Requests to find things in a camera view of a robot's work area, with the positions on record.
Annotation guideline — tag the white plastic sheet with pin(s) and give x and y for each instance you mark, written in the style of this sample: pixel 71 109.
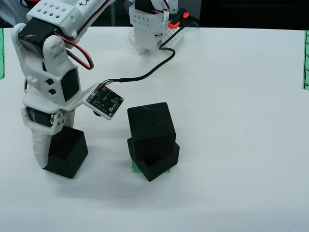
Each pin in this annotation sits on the white plastic sheet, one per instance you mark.
pixel 9 12

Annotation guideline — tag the white studded base plate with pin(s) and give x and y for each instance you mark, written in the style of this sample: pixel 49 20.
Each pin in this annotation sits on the white studded base plate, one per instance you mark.
pixel 175 38

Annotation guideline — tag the black cube block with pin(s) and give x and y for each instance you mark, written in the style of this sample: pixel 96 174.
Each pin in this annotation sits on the black cube block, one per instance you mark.
pixel 159 166
pixel 67 149
pixel 152 130

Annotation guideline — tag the camera board on white bracket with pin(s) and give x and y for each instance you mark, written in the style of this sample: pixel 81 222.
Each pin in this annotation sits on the camera board on white bracket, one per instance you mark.
pixel 106 101

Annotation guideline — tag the green paper strip with arrows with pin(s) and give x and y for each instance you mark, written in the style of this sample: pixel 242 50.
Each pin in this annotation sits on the green paper strip with arrows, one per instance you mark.
pixel 2 53
pixel 306 60

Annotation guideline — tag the green striped square marker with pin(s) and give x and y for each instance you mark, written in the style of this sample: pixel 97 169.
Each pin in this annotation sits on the green striped square marker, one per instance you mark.
pixel 134 169

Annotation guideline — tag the orange and black clamp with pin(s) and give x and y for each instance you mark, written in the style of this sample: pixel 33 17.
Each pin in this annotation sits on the orange and black clamp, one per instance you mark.
pixel 178 18

